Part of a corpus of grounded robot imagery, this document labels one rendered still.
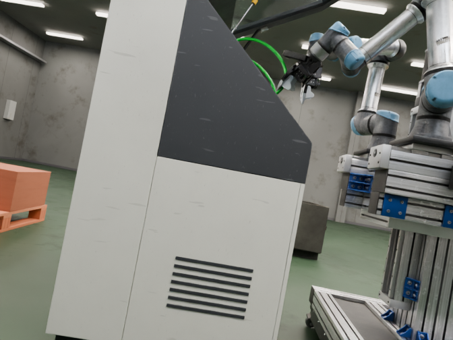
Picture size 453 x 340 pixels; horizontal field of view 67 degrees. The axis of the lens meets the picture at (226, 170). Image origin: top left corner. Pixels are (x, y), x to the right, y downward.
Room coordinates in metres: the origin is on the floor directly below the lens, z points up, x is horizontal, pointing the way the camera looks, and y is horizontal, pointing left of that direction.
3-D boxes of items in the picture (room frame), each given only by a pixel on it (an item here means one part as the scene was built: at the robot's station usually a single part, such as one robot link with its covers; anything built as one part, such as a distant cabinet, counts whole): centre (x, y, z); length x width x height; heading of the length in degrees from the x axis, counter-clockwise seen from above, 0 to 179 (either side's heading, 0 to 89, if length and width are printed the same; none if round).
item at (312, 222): (4.41, -0.90, 0.32); 0.92 x 0.76 x 0.64; 3
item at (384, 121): (1.85, -0.80, 1.20); 0.13 x 0.12 x 0.14; 27
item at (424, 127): (1.35, -0.77, 1.09); 0.15 x 0.15 x 0.10
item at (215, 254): (1.66, 0.00, 0.39); 0.70 x 0.58 x 0.79; 3
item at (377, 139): (1.84, -0.80, 1.09); 0.15 x 0.15 x 0.10
